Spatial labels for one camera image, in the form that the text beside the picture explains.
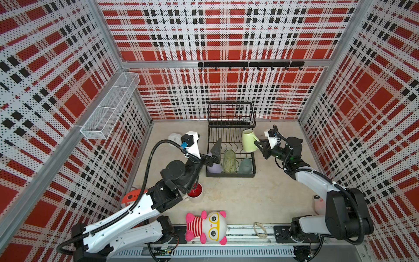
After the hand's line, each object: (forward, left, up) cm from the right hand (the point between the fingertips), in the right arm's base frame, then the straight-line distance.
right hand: (257, 141), depth 83 cm
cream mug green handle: (+1, +4, 0) cm, 4 cm away
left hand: (-13, +23, +19) cm, 33 cm away
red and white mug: (-20, +33, -18) cm, 42 cm away
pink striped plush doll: (-37, +22, -12) cm, 45 cm away
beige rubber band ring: (-39, +1, -19) cm, 44 cm away
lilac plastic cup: (-8, +22, -14) cm, 27 cm away
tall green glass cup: (-4, +14, -13) cm, 20 cm away
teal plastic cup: (-8, +6, -13) cm, 16 cm away
